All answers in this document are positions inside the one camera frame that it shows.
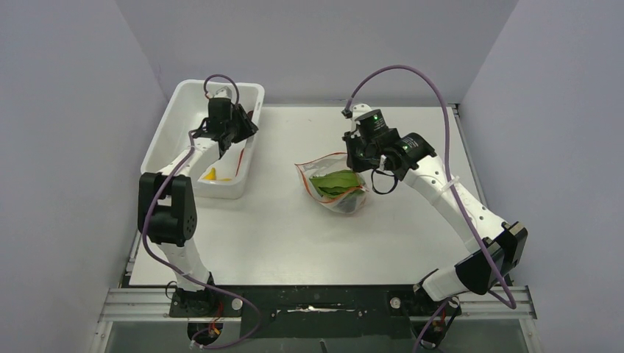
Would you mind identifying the green toy vegetable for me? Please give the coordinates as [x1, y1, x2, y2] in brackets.
[309, 169, 364, 199]

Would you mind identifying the clear zip top bag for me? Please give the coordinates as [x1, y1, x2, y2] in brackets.
[294, 152, 369, 215]

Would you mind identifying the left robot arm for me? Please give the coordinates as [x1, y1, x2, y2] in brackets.
[138, 97, 258, 315]

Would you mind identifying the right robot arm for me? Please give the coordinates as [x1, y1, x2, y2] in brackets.
[342, 104, 528, 314]

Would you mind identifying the white plastic bin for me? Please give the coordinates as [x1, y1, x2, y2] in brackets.
[141, 79, 260, 199]

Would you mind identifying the yellow toy banana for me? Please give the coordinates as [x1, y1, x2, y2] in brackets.
[202, 168, 232, 182]

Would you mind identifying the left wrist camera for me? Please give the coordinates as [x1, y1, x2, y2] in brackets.
[208, 86, 233, 100]

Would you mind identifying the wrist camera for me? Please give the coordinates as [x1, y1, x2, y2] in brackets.
[350, 104, 372, 121]
[208, 86, 233, 100]

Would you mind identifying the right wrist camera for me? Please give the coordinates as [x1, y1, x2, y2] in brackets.
[350, 104, 372, 121]

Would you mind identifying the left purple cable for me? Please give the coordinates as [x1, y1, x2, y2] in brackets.
[141, 74, 262, 351]

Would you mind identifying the purple cable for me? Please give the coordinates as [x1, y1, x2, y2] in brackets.
[343, 65, 518, 353]
[141, 74, 262, 351]

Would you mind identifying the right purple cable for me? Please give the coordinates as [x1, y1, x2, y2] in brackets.
[343, 65, 518, 353]

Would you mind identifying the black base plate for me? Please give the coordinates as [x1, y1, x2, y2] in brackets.
[169, 285, 461, 345]

